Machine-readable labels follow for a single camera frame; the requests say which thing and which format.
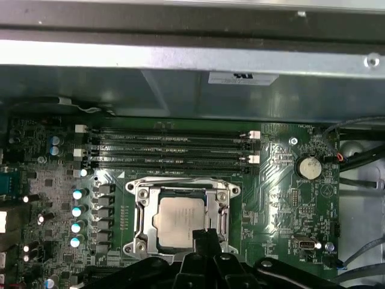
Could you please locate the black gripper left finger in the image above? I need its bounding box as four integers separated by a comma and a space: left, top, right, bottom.
81, 231, 217, 289

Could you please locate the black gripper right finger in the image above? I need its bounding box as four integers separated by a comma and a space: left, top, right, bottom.
206, 228, 343, 289

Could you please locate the silver CPU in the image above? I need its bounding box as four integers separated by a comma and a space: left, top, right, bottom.
152, 194, 209, 251

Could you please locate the metal socket cover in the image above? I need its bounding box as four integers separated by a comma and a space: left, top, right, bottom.
135, 185, 231, 256

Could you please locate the metal locking lever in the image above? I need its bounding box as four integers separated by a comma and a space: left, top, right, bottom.
132, 176, 232, 189

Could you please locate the CPU socket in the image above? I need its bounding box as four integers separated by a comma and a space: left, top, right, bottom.
123, 176, 241, 263

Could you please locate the black RAM slot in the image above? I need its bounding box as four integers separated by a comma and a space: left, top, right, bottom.
86, 164, 261, 177
86, 140, 261, 154
74, 124, 262, 141
73, 148, 262, 166

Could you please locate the green motherboard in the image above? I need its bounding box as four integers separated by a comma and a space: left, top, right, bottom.
0, 116, 342, 289

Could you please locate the silver capped capacitor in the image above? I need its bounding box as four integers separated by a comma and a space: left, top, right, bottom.
71, 204, 90, 218
70, 220, 88, 234
69, 236, 87, 249
72, 187, 90, 201

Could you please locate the silver coin battery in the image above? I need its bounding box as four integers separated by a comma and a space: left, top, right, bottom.
296, 153, 322, 181

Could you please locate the white barcode sticker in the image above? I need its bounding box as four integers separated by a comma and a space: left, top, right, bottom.
207, 71, 280, 87

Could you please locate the black PC case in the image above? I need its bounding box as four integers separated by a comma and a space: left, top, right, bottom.
0, 0, 385, 289

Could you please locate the thick black cable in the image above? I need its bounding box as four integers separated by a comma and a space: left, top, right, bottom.
338, 140, 385, 171

